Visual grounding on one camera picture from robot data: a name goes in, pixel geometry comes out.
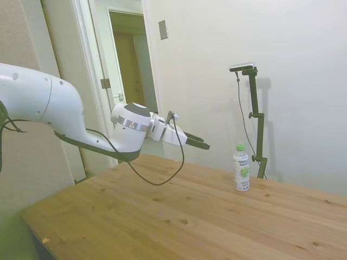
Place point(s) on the brown wooden door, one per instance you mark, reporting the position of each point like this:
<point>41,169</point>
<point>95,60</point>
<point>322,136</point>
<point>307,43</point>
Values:
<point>127,67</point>

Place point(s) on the metal door hinge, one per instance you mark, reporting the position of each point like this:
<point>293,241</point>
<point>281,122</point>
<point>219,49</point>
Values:
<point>105,83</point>

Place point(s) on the water bottle with green cap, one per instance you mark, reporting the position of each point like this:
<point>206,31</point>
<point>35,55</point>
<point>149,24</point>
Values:
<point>241,173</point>

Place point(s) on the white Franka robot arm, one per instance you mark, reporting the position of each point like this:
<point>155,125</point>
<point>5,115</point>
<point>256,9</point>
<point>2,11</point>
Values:
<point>40,94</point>

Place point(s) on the grey wall switch plate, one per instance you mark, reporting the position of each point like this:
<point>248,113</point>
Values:
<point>163,29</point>

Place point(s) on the metal door strike plate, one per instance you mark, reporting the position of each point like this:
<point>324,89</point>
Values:
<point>121,96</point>

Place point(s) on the grey stereo camera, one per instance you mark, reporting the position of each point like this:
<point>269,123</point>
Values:
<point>242,67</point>

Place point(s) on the dark bar camera stand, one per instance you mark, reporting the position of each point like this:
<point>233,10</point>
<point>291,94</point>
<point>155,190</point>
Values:
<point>254,94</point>

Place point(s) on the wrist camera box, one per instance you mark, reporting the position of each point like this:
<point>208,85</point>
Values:
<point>170,117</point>

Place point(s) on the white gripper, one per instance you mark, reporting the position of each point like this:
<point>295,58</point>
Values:
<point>170,135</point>

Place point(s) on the white door frame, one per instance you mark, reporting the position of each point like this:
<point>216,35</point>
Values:
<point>95,54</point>

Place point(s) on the small tan wood chip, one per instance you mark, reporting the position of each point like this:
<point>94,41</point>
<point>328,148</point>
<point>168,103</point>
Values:
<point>45,240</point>

